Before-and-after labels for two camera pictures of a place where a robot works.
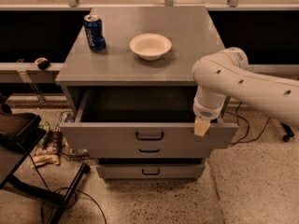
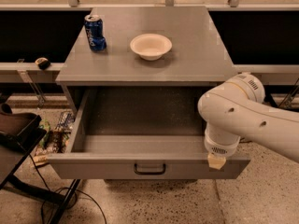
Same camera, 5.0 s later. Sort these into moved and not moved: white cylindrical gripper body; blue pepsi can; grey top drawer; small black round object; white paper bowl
Moved: white cylindrical gripper body; grey top drawer
Not moved: small black round object; blue pepsi can; white paper bowl
